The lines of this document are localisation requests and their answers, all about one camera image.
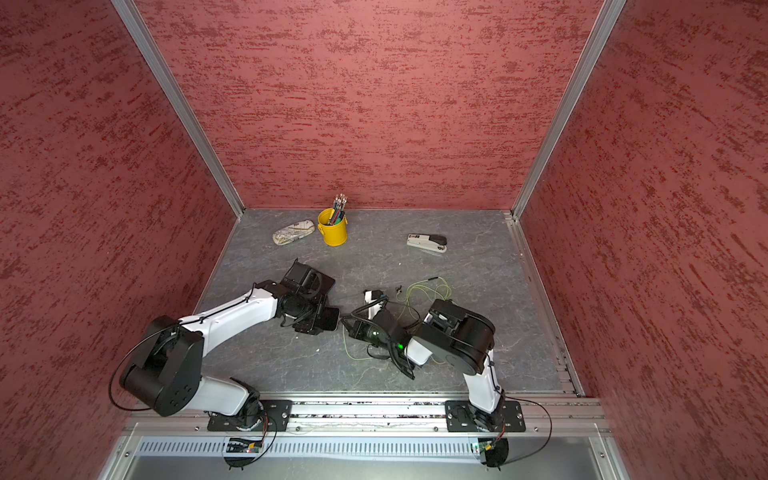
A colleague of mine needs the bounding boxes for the circuit board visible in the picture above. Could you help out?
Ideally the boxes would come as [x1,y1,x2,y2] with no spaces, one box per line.
[475,440,498,457]
[225,438,264,456]

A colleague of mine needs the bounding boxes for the right aluminium corner post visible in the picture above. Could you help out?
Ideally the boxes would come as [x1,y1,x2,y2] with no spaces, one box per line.
[511,0,626,222]

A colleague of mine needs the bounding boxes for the green wired earphones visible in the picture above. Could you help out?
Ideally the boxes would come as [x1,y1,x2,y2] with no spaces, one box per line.
[340,311,421,385]
[392,276,453,328]

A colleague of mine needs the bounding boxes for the patterned pencil pouch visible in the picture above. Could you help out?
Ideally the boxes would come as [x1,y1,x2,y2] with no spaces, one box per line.
[272,219,316,246]

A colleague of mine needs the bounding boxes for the pink-edged smartphone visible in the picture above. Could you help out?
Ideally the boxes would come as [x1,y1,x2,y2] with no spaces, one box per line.
[280,259,335,299]

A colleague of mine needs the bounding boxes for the blue-edged smartphone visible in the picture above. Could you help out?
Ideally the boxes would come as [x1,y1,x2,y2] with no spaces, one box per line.
[295,307,339,335]

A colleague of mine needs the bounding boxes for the pens in cup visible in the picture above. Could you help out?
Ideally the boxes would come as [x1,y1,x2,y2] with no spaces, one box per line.
[327,193,347,226]

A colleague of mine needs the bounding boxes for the aluminium front rail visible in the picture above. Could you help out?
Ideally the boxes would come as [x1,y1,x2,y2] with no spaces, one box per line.
[122,393,612,437]

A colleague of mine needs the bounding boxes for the white vented cable duct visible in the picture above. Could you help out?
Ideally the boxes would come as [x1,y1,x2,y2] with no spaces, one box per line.
[134,436,499,462]

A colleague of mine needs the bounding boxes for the left aluminium corner post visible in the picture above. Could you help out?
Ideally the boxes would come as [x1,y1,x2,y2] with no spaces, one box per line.
[111,0,246,219]

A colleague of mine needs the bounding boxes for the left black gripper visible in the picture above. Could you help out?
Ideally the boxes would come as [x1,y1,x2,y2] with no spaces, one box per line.
[286,292,331,336]

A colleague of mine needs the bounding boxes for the white black stapler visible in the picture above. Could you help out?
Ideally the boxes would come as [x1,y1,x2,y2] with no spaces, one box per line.
[406,233,447,254]

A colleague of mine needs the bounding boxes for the right circuit board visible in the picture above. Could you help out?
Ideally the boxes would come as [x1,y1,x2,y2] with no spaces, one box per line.
[475,440,498,457]

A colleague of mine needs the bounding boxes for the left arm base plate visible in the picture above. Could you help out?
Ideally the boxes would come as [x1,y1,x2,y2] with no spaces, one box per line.
[207,400,293,434]

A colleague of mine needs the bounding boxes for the aluminium corner post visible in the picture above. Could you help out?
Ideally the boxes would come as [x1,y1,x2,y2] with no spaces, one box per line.
[111,0,246,219]
[511,0,626,222]

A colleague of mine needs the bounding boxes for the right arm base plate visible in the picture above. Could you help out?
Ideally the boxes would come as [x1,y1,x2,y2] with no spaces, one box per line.
[445,399,526,433]

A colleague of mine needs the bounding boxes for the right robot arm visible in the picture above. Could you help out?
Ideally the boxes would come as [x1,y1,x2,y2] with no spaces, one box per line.
[345,296,504,432]

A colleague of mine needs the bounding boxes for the yellow pen cup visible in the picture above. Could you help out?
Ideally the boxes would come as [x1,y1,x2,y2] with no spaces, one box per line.
[317,208,348,247]

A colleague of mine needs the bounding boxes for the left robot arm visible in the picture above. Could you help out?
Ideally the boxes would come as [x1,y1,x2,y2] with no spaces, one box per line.
[109,261,339,432]

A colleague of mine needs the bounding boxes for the left circuit board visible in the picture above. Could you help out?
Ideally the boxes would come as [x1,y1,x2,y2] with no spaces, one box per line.
[225,438,264,456]

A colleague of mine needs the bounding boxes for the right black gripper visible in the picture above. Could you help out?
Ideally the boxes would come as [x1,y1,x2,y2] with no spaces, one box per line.
[341,314,397,354]

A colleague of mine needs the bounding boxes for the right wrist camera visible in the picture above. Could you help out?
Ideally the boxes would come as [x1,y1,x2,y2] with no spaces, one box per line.
[364,289,386,320]

